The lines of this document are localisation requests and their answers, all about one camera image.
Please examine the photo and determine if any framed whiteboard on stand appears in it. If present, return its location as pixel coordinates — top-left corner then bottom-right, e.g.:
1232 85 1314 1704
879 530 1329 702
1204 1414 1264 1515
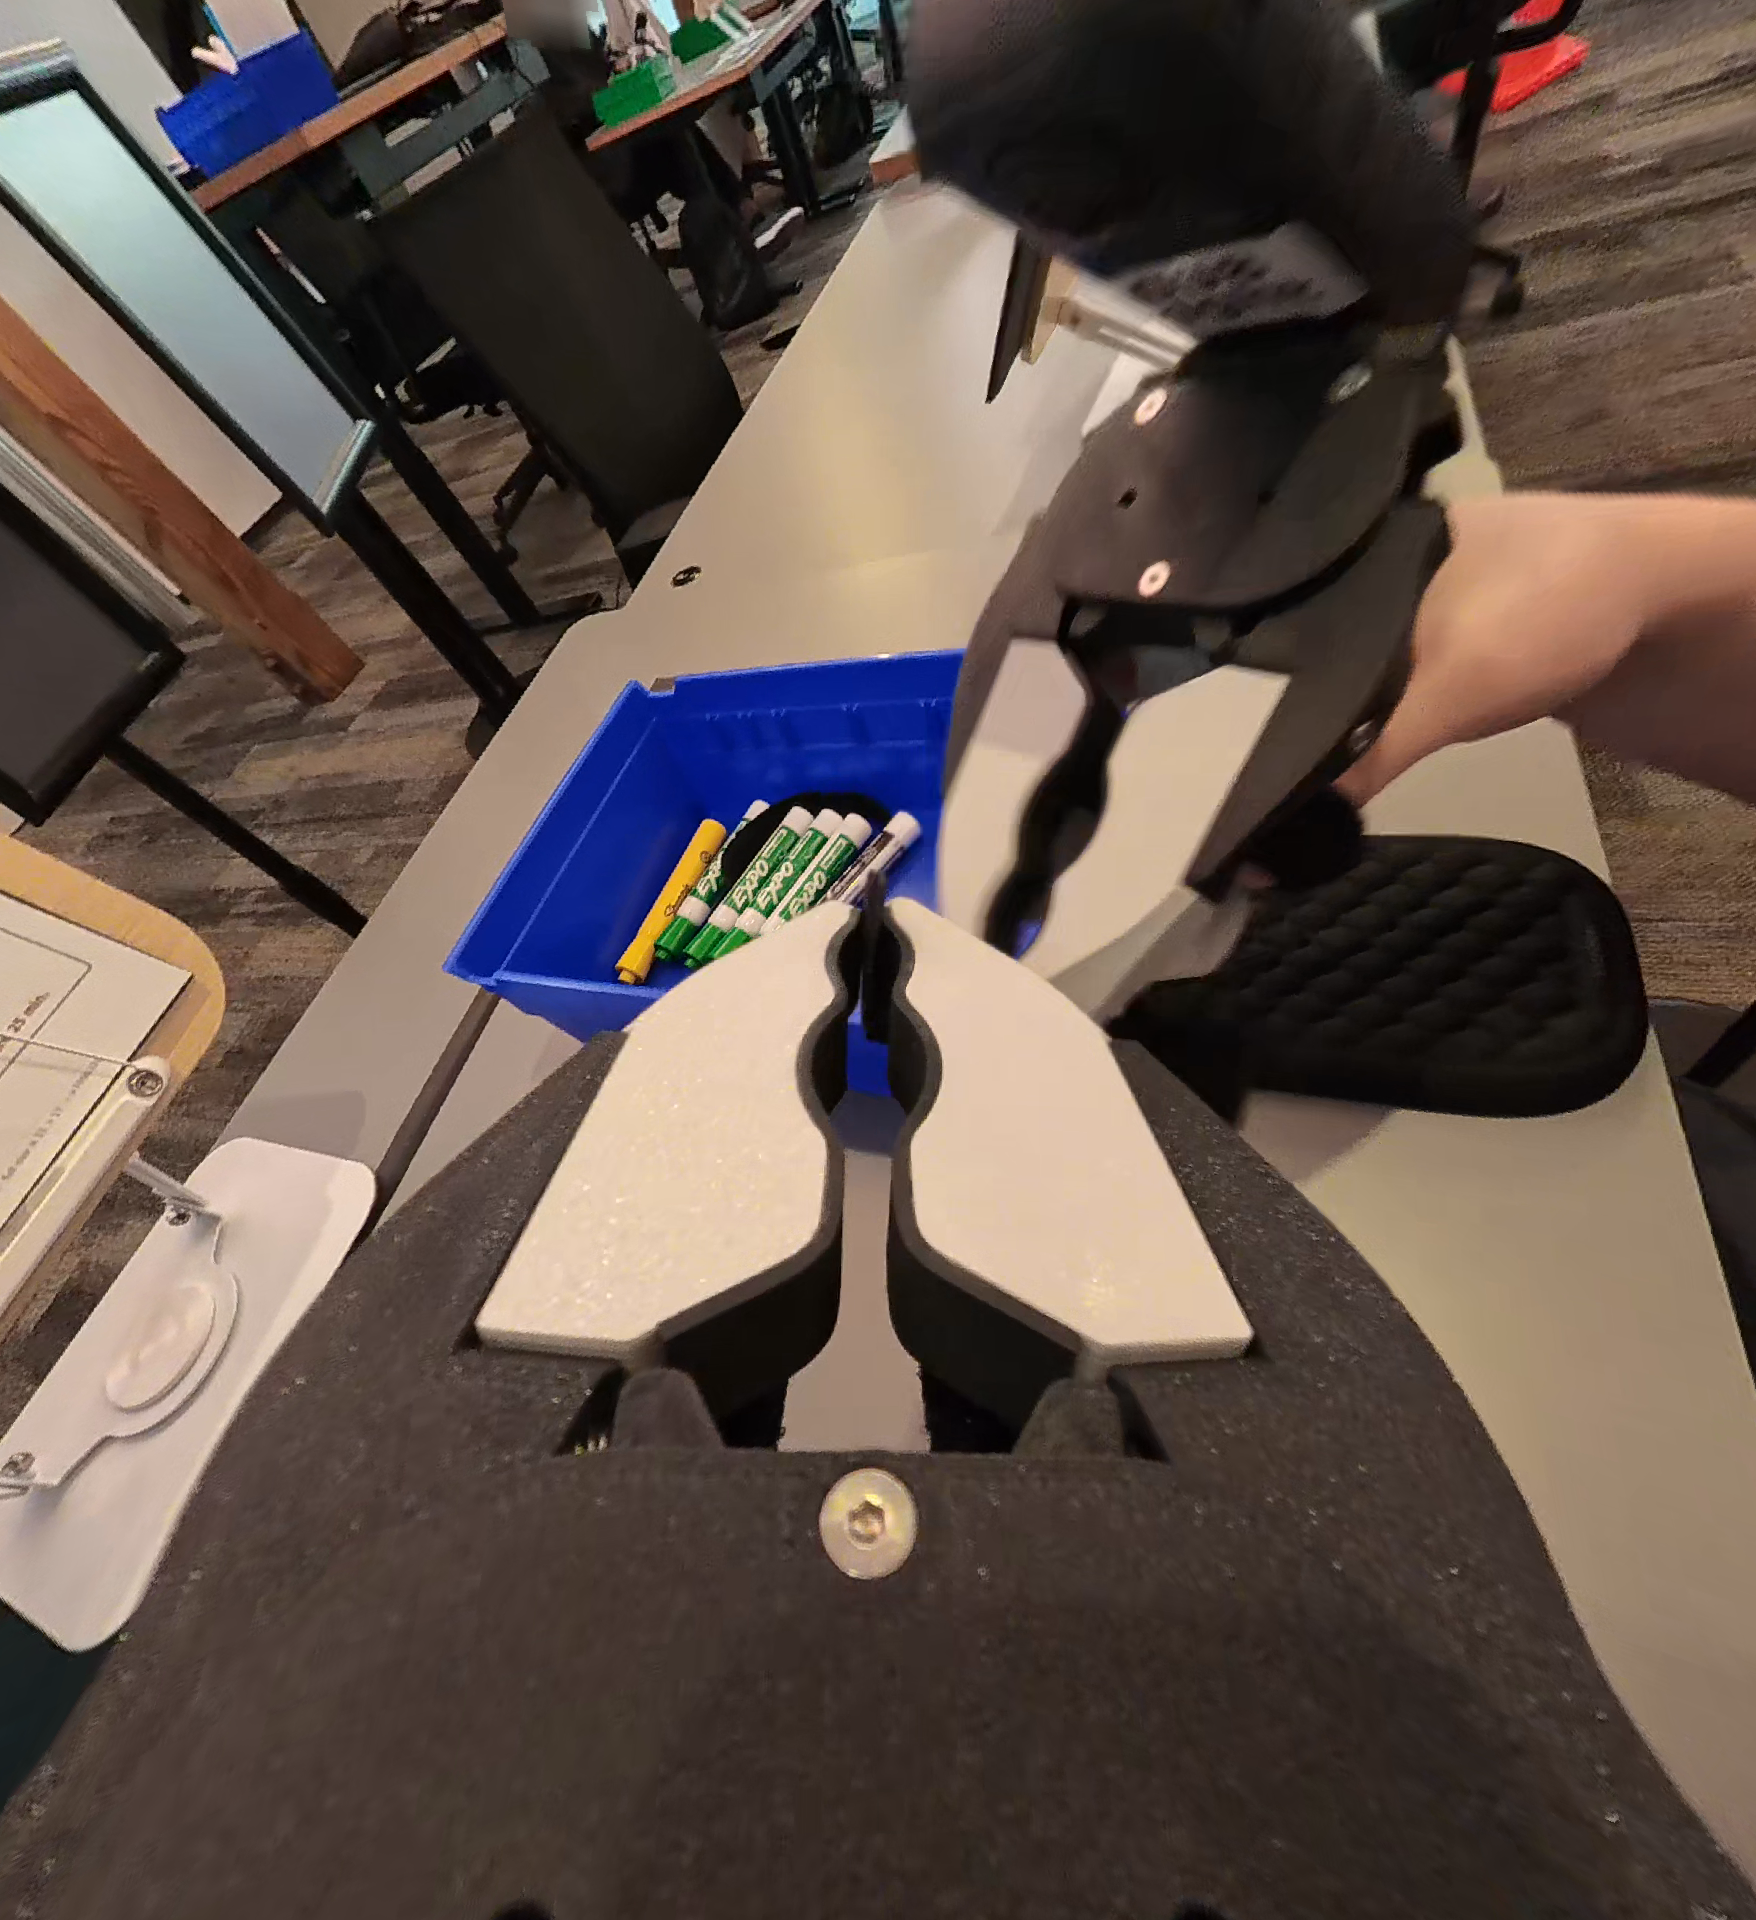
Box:
0 39 377 533

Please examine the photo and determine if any blue plastic bin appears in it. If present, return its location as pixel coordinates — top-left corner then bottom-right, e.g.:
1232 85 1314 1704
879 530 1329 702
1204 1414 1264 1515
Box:
444 647 1047 1086

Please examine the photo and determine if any person's right forearm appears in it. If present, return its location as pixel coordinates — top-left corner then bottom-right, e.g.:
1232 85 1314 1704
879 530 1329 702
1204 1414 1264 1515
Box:
1563 489 1756 735

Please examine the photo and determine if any small blue bin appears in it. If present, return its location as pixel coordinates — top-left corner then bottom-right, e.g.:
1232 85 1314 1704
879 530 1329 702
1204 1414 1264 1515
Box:
153 25 347 177

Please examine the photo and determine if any wooden beam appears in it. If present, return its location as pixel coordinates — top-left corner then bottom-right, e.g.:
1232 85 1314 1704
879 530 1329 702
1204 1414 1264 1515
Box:
0 214 363 705

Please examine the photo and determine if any green dry erase marker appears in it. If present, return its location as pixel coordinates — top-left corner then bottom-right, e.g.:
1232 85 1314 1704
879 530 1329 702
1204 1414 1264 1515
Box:
803 813 920 939
726 813 875 965
652 802 814 965
692 806 845 965

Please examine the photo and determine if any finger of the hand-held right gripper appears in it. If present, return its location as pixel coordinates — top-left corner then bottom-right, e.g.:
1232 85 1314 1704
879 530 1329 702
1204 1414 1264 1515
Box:
939 626 1126 965
1032 662 1298 1032

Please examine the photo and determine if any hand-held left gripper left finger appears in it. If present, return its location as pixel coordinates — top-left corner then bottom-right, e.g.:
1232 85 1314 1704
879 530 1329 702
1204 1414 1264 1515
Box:
471 908 870 1370

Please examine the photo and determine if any person's right hand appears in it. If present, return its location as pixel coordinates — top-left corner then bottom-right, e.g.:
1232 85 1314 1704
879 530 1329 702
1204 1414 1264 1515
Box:
1333 493 1617 813

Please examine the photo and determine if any green bin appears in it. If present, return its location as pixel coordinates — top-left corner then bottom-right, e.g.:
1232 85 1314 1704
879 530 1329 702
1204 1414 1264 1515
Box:
590 59 713 124

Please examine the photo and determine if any dark partition panel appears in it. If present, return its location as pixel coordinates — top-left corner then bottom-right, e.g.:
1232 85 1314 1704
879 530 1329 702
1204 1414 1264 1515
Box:
363 89 747 589

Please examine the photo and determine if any wooden desk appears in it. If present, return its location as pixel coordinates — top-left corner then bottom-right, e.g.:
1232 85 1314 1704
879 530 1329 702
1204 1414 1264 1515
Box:
194 16 512 209

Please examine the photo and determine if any yellow highlighter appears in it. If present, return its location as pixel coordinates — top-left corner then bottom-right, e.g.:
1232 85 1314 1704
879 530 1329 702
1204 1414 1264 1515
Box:
610 817 726 991

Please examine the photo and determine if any orange cone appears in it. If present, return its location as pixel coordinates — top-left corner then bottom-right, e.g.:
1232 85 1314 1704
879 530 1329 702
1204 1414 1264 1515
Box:
1447 0 1589 111

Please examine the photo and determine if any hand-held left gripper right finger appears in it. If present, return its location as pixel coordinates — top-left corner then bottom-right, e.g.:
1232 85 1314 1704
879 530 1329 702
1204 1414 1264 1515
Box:
879 895 1256 1378

